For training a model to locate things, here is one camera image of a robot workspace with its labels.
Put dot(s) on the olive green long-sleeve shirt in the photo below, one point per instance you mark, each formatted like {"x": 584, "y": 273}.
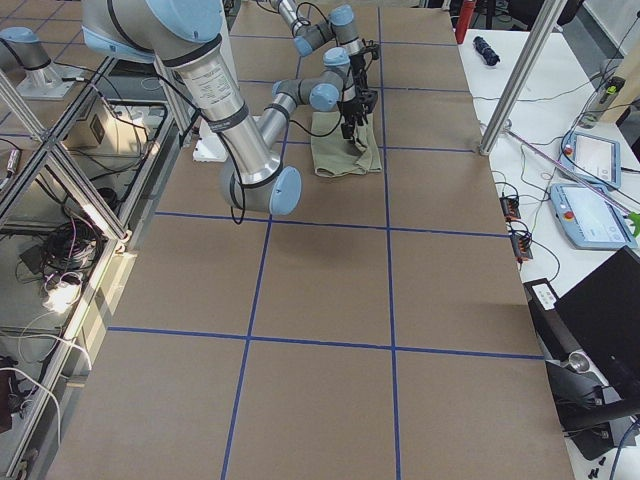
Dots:
{"x": 333, "y": 156}

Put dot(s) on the far blue teach pendant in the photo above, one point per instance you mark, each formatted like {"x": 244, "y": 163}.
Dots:
{"x": 592, "y": 158}

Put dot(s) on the red cylinder bottle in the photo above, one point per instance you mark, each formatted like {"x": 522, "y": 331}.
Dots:
{"x": 466, "y": 11}

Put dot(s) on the near blue teach pendant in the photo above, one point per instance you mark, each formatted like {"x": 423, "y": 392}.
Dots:
{"x": 588, "y": 221}

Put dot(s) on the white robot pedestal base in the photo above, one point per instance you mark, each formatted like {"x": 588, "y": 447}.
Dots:
{"x": 209, "y": 147}

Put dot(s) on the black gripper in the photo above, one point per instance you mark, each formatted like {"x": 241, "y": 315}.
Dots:
{"x": 359, "y": 70}
{"x": 348, "y": 107}

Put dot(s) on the blue teach pendant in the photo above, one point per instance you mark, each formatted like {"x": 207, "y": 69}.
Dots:
{"x": 592, "y": 158}
{"x": 588, "y": 221}

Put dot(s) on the aluminium frame post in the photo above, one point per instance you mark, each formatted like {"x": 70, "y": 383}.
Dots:
{"x": 536, "y": 40}

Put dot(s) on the folded dark blue umbrella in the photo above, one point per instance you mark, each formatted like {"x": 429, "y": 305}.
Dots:
{"x": 486, "y": 52}

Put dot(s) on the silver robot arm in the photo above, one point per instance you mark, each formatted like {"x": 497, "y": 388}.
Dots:
{"x": 186, "y": 37}
{"x": 339, "y": 27}

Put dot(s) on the black monitor stand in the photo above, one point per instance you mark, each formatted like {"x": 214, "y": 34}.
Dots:
{"x": 594, "y": 417}

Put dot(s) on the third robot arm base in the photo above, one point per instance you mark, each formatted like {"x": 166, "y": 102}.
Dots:
{"x": 21, "y": 49}

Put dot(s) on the black computer case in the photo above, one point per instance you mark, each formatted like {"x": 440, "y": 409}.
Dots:
{"x": 599, "y": 317}

